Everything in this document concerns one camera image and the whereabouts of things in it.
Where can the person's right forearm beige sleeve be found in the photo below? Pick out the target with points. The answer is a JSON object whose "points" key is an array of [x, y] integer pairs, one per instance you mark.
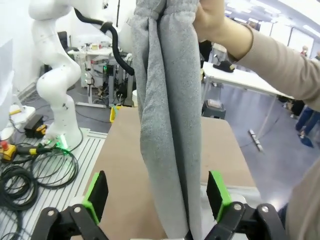
{"points": [[280, 67]]}

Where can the white table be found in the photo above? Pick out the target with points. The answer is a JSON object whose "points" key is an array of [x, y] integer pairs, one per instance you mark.
{"points": [[240, 77]]}

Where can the background person red top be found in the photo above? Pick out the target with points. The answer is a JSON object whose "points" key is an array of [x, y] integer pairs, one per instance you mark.
{"points": [[305, 51]]}

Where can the person's beige sweater torso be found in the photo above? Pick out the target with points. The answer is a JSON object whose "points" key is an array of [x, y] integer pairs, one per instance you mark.
{"points": [[305, 207]]}

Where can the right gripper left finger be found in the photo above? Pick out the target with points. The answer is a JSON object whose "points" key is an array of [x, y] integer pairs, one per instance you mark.
{"points": [[98, 195]]}

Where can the black power box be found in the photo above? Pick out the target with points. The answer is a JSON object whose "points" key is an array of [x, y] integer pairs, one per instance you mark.
{"points": [[32, 125]]}

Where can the grey training pants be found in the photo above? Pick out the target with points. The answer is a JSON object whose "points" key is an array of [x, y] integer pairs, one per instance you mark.
{"points": [[170, 100]]}

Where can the slotted aluminium base plate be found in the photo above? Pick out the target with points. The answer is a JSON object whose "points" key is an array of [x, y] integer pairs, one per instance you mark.
{"points": [[82, 160]]}

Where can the white cluttered desk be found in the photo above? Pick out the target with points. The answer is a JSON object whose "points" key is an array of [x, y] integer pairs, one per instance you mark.
{"points": [[100, 51]]}

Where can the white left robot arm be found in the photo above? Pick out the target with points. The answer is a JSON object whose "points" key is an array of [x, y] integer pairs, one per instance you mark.
{"points": [[57, 82]]}

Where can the black office chair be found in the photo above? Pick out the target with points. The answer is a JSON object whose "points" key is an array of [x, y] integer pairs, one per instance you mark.
{"points": [[62, 40]]}

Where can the yellow emergency stop button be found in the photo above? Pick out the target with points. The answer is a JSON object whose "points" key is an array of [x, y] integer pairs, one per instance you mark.
{"points": [[7, 152]]}

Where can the black slipper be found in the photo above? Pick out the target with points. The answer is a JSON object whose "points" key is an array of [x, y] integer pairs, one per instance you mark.
{"points": [[225, 66]]}

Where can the black stool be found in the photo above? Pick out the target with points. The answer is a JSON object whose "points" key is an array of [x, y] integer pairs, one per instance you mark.
{"points": [[215, 110]]}

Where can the person's right hand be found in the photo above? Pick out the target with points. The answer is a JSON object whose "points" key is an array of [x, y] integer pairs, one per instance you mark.
{"points": [[220, 27]]}

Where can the white power strip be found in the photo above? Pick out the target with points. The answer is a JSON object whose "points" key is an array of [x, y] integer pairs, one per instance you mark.
{"points": [[256, 141]]}

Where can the black electronics box green lights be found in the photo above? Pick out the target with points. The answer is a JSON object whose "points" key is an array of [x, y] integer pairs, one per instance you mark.
{"points": [[109, 69]]}

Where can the person's dark blue jeans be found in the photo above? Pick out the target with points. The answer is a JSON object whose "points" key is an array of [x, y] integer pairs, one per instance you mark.
{"points": [[282, 215]]}

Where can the background person in jeans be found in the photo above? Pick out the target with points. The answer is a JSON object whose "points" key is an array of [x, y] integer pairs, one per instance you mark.
{"points": [[308, 117]]}

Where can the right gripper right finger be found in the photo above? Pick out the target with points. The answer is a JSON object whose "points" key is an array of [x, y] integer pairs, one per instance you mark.
{"points": [[215, 192]]}

